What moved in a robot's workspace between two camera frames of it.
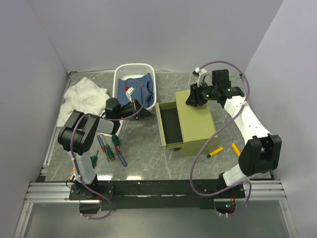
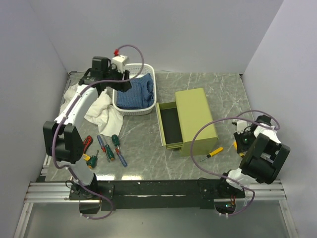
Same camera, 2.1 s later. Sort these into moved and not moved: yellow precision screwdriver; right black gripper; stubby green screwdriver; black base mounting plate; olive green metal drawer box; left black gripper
Moved: left black gripper; right black gripper
Not moved: olive green metal drawer box; black base mounting plate; stubby green screwdriver; yellow precision screwdriver
